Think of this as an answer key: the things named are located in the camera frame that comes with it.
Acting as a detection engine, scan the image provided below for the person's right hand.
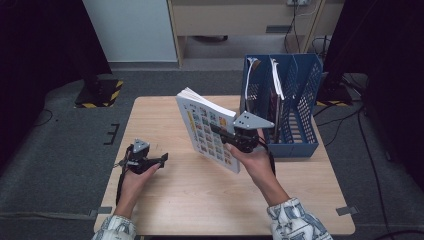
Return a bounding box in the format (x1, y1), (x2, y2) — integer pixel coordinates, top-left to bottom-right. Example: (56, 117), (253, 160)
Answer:
(224, 130), (289, 206)

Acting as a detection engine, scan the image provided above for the blue plastic file rack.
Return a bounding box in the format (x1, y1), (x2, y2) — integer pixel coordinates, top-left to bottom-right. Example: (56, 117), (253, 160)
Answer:
(239, 53), (324, 159)

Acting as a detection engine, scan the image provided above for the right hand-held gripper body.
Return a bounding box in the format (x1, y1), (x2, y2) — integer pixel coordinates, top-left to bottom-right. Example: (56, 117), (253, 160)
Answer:
(229, 110), (276, 154)

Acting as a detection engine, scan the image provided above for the thin black floor cable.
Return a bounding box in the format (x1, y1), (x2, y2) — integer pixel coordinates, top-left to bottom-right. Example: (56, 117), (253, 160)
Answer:
(32, 108), (54, 128)

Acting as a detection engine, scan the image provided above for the long black floor cable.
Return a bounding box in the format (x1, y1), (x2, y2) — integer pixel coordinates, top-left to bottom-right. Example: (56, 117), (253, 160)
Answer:
(357, 108), (393, 236)

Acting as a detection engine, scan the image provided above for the person's left hand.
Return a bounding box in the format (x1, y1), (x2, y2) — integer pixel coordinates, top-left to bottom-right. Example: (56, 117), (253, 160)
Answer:
(113, 163), (161, 219)

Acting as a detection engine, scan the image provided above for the black hanging cable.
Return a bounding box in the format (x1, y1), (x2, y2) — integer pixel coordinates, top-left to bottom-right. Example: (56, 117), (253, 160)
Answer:
(283, 3), (303, 54)

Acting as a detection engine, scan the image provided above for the black magazine with red print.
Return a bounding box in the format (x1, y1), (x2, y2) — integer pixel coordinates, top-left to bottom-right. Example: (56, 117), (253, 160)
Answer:
(244, 57), (260, 116)

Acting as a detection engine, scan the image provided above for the hand-held gripper cable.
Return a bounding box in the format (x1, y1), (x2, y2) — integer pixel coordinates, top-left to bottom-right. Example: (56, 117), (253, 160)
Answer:
(259, 138), (278, 177)
(114, 146), (133, 206)

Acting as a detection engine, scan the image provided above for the grey tape strip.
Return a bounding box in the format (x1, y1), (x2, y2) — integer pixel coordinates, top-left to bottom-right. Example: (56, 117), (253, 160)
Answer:
(335, 205), (360, 217)
(89, 206), (113, 218)

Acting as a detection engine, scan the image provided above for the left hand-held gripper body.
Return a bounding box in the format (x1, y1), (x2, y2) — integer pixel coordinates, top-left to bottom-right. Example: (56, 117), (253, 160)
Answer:
(123, 138), (158, 175)

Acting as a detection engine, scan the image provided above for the white partition panel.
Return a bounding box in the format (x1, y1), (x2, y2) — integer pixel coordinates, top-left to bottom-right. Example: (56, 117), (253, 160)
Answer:
(81, 0), (178, 64)

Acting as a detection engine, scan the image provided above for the white magazine with picture grid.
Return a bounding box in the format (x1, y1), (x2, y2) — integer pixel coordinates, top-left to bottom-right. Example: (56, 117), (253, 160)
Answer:
(175, 87), (242, 175)

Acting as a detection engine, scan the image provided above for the right hand-held gripper cable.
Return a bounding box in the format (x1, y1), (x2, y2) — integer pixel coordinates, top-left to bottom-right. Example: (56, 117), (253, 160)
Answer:
(259, 138), (278, 177)

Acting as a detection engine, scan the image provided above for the beige wooden desk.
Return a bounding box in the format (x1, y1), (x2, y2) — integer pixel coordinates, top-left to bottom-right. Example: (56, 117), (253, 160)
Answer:
(166, 0), (346, 69)

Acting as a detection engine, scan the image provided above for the black curtain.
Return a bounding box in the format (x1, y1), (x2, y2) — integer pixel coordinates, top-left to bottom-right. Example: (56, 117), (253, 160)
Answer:
(323, 0), (424, 191)
(0, 0), (113, 168)

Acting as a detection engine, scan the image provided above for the black striped stand base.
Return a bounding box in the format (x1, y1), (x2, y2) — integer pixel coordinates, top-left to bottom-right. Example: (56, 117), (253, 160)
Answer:
(315, 71), (355, 108)
(73, 74), (124, 109)

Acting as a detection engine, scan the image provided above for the left hand-held gripper cable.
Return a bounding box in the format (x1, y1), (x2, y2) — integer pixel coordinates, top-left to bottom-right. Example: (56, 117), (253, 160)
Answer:
(114, 146), (133, 206)

